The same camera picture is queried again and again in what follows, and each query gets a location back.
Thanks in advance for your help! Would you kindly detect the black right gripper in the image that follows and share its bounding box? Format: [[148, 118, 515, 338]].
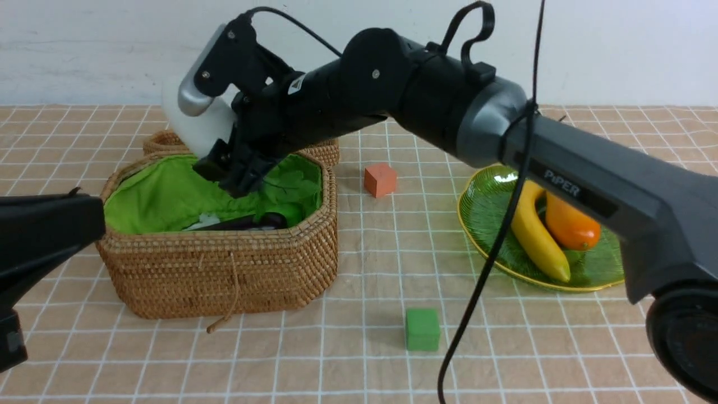
[[192, 67, 348, 199]]

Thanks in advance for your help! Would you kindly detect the white radish toy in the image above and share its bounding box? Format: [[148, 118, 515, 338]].
[[161, 76, 306, 197]]

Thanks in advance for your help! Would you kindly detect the purple eggplant toy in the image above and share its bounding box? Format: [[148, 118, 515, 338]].
[[185, 212, 289, 232]]

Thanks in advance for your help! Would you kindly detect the yellow banana toy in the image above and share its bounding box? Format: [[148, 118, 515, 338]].
[[510, 181, 571, 282]]

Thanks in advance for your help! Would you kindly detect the orange mango toy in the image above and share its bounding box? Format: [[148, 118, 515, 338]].
[[545, 192, 602, 251]]

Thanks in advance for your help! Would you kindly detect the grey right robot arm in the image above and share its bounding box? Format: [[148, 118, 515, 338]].
[[166, 22, 716, 403]]

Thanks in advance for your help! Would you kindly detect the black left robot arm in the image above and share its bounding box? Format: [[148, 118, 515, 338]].
[[1, 187, 105, 373]]

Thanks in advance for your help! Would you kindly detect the orange foam cube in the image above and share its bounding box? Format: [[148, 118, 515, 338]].
[[363, 163, 398, 199]]

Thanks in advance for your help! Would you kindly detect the brown woven wicker basket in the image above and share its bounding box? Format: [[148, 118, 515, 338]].
[[96, 153, 339, 319]]

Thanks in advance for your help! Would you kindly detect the beige checkered tablecloth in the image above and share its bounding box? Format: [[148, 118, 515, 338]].
[[2, 122, 701, 403]]

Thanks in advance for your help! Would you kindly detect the green glass leaf plate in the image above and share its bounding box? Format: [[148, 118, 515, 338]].
[[457, 166, 625, 292]]

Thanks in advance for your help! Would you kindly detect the green foam cube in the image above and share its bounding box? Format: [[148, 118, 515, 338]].
[[404, 307, 442, 351]]

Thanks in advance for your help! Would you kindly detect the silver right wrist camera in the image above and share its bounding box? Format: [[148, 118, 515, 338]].
[[177, 10, 294, 117]]

